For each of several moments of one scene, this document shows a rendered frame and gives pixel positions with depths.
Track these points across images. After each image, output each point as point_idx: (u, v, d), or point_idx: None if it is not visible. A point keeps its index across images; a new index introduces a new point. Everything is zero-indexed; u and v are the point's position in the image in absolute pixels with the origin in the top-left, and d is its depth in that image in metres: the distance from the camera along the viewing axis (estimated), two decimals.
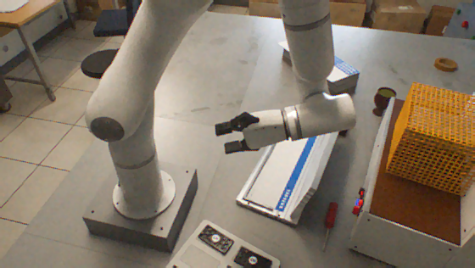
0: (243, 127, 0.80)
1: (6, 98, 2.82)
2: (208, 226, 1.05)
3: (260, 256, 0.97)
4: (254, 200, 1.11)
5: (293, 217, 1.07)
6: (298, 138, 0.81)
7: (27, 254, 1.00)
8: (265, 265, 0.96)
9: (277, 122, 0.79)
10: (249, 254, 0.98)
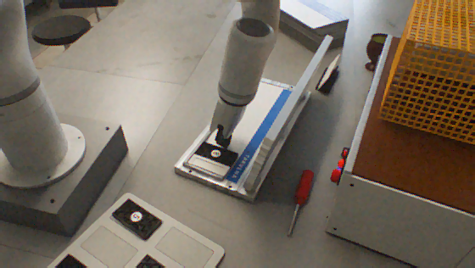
0: None
1: None
2: (129, 200, 0.75)
3: (225, 149, 0.84)
4: (197, 166, 0.80)
5: None
6: (256, 92, 0.71)
7: None
8: (231, 157, 0.82)
9: (231, 113, 0.72)
10: (212, 148, 0.85)
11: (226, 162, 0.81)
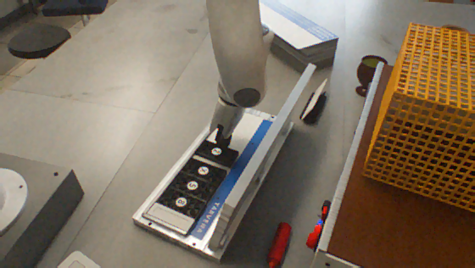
0: None
1: None
2: (180, 172, 0.79)
3: (192, 197, 0.74)
4: (157, 219, 0.70)
5: None
6: None
7: None
8: (198, 207, 0.72)
9: (231, 113, 0.72)
10: (177, 196, 0.74)
11: (192, 213, 0.71)
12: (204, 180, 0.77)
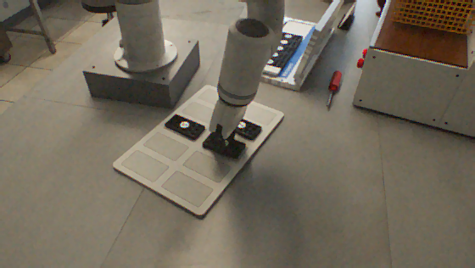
0: (223, 136, 0.79)
1: (6, 47, 2.81)
2: None
3: (276, 59, 1.13)
4: None
5: (296, 81, 1.06)
6: (255, 93, 0.71)
7: (27, 111, 0.98)
8: (281, 64, 1.11)
9: (231, 113, 0.72)
10: None
11: (278, 66, 1.10)
12: (282, 52, 1.17)
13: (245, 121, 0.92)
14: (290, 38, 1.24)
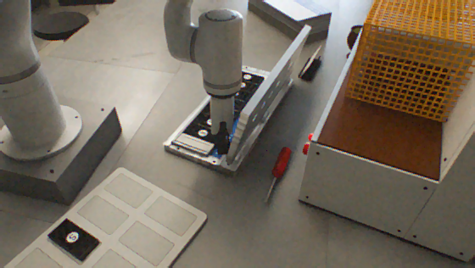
0: (226, 133, 0.78)
1: None
2: (201, 113, 0.97)
3: (211, 130, 0.91)
4: (184, 144, 0.88)
5: (231, 164, 0.84)
6: (242, 77, 0.73)
7: None
8: (216, 136, 0.90)
9: (229, 104, 0.72)
10: (200, 129, 0.92)
11: (212, 141, 0.89)
12: None
13: (250, 74, 1.11)
14: (236, 97, 1.02)
